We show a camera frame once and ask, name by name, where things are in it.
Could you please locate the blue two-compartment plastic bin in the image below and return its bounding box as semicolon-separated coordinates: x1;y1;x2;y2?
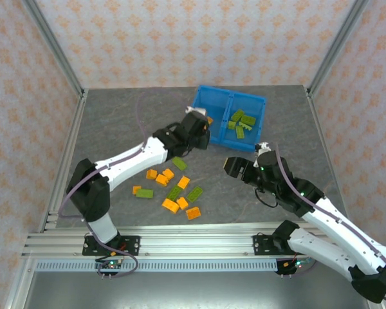
189;84;268;153

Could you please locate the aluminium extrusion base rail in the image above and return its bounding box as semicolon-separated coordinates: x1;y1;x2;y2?
21;225;373;259

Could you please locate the aluminium frame post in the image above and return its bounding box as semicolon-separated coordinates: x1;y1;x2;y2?
307;0;371;97
21;0;86;97

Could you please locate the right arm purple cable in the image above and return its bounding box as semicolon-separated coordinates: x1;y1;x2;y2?
275;143;386;304

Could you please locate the grey metal panel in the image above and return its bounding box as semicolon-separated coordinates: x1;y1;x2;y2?
22;272;371;309

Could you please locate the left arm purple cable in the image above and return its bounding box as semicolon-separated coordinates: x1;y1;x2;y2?
57;92;194;280

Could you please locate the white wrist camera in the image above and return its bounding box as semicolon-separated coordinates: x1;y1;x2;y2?
184;106;208;117
254;142;273;155

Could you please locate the small circuit board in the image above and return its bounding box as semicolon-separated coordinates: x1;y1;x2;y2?
282;258;315;272
98;260;123;271

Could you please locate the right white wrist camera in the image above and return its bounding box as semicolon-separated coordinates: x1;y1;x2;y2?
254;142;273;155

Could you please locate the grey slotted cable duct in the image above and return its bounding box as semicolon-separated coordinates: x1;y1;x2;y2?
35;259;279;273

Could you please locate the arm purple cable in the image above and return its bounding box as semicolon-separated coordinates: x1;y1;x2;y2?
57;92;194;280
275;143;386;304

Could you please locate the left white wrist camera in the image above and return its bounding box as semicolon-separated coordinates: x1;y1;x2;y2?
184;106;208;117

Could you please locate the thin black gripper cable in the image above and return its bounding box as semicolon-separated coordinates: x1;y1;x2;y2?
255;189;279;209

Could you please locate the aluminium table side rail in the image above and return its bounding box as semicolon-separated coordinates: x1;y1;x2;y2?
304;86;355;232
38;89;89;233

